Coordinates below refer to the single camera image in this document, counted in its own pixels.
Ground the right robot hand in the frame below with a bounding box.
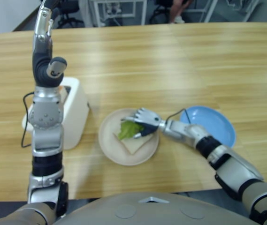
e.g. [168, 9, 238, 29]
[121, 107, 162, 139]

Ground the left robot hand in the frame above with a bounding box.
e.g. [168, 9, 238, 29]
[32, 0, 68, 88]

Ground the green lettuce leaf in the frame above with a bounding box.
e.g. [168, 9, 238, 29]
[118, 119, 145, 141]

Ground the bread slice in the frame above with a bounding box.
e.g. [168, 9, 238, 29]
[112, 130, 153, 156]

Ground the beige plate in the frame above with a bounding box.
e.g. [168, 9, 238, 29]
[98, 107, 160, 167]

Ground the black office chair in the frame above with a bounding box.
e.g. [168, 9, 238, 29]
[150, 0, 172, 24]
[57, 0, 85, 29]

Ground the cream toaster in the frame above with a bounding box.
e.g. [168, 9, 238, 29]
[21, 77, 90, 151]

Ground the blue plate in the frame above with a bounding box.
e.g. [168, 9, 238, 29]
[179, 105, 237, 149]

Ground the robot body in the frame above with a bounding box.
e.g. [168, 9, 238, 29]
[52, 192, 255, 225]

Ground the white metal rack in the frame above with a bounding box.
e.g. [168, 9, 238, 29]
[92, 0, 148, 27]

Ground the person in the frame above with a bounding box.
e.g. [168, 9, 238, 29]
[169, 0, 195, 24]

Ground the black cable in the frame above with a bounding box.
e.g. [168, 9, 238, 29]
[21, 91, 35, 149]
[165, 108, 191, 125]

